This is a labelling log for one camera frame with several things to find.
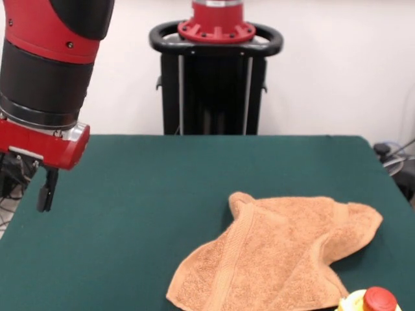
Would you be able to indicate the yellow emergency stop button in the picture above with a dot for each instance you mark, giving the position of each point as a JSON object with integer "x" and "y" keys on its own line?
{"x": 379, "y": 299}

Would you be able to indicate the dark green tablecloth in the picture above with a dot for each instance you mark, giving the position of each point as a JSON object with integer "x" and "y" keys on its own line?
{"x": 146, "y": 194}

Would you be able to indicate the tan terry towel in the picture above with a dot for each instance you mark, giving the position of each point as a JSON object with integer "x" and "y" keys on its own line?
{"x": 259, "y": 256}

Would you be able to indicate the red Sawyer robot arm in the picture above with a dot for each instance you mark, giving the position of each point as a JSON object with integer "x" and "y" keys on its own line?
{"x": 48, "y": 58}

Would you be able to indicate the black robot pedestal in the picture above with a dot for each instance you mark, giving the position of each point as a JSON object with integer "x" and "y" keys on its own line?
{"x": 214, "y": 90}

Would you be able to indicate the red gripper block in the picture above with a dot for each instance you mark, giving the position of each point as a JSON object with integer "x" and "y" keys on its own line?
{"x": 48, "y": 145}

